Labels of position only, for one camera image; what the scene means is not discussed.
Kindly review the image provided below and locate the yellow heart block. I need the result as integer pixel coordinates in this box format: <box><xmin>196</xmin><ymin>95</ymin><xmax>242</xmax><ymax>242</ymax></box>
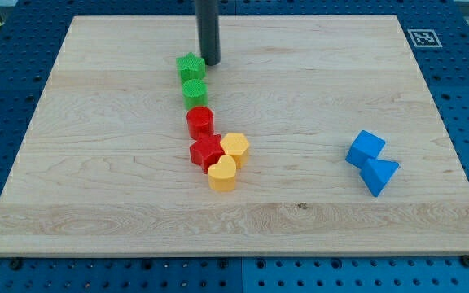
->
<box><xmin>208</xmin><ymin>155</ymin><xmax>237</xmax><ymax>192</ymax></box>

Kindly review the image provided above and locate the blue cube block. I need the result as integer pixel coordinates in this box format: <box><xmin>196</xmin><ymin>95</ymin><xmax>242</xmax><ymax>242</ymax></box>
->
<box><xmin>345</xmin><ymin>130</ymin><xmax>386</xmax><ymax>168</ymax></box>

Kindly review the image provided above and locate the yellow hexagon block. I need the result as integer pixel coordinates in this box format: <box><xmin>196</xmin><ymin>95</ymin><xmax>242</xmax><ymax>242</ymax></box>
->
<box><xmin>221</xmin><ymin>133</ymin><xmax>250</xmax><ymax>169</ymax></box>

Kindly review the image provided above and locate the red star block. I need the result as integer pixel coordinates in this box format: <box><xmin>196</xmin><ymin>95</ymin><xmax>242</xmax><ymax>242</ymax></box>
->
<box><xmin>189</xmin><ymin>134</ymin><xmax>225</xmax><ymax>173</ymax></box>

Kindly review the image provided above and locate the red cylinder block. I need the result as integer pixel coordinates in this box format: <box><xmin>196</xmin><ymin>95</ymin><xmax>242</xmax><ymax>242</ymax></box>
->
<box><xmin>186</xmin><ymin>106</ymin><xmax>214</xmax><ymax>140</ymax></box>

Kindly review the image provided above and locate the green cylinder block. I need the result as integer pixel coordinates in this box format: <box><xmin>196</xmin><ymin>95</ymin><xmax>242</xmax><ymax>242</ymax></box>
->
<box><xmin>182</xmin><ymin>79</ymin><xmax>208</xmax><ymax>110</ymax></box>

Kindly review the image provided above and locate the green star block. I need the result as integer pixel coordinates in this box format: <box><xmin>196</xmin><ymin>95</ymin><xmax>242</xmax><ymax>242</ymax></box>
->
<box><xmin>176</xmin><ymin>52</ymin><xmax>206</xmax><ymax>84</ymax></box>

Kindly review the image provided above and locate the light wooden board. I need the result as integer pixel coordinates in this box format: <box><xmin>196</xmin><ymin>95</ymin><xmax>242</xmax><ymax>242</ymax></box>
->
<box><xmin>0</xmin><ymin>15</ymin><xmax>469</xmax><ymax>257</ymax></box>

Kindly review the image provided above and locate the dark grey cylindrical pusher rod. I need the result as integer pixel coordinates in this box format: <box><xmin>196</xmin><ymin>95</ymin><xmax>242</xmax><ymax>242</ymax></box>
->
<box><xmin>195</xmin><ymin>0</ymin><xmax>221</xmax><ymax>66</ymax></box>

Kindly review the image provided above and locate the blue triangular prism block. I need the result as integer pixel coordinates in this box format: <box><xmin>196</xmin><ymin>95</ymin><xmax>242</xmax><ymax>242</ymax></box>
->
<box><xmin>360</xmin><ymin>159</ymin><xmax>400</xmax><ymax>197</ymax></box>

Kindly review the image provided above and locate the white fiducial marker tag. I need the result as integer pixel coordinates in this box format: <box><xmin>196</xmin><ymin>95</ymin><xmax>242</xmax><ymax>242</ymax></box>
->
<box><xmin>408</xmin><ymin>28</ymin><xmax>442</xmax><ymax>48</ymax></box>

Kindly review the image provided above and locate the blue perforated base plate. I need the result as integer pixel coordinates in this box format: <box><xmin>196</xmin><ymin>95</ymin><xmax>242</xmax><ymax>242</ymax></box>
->
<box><xmin>0</xmin><ymin>0</ymin><xmax>469</xmax><ymax>292</ymax></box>

